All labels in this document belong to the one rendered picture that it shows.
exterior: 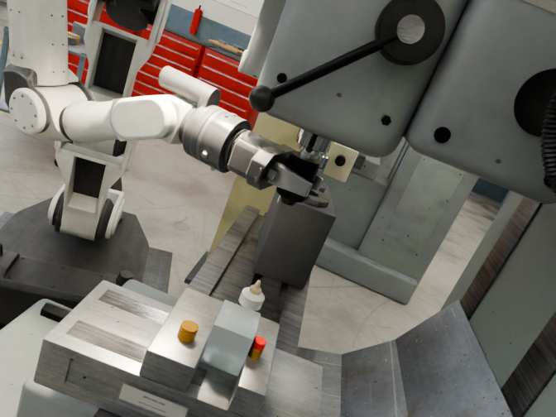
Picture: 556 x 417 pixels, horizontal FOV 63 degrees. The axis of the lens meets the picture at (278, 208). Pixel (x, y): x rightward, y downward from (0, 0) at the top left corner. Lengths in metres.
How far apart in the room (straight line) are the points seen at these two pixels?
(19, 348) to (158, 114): 0.53
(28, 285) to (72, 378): 0.78
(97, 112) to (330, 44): 0.43
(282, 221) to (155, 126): 0.37
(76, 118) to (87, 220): 0.68
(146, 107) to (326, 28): 0.31
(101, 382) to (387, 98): 0.47
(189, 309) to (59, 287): 0.79
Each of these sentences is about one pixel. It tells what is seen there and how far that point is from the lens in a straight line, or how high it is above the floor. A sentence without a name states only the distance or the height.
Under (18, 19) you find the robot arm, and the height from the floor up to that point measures 1.28.
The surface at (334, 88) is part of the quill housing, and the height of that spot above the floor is 1.37.
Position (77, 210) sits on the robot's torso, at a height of 0.74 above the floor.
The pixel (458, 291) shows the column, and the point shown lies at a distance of 0.95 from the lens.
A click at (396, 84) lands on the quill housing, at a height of 1.40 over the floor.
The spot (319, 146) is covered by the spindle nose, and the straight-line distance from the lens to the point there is 0.63.
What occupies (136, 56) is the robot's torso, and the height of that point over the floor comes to 1.23.
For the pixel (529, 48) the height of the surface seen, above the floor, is 1.48.
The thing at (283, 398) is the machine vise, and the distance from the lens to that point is 0.63.
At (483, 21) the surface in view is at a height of 1.49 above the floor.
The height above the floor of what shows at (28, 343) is 0.73.
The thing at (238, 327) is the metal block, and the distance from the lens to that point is 0.58.
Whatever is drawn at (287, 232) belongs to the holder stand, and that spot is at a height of 1.04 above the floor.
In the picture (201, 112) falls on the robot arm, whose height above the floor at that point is 1.26.
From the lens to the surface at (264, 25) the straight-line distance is 0.63.
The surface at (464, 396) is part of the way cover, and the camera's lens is 0.75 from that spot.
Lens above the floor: 1.40
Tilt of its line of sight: 20 degrees down
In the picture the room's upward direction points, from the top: 22 degrees clockwise
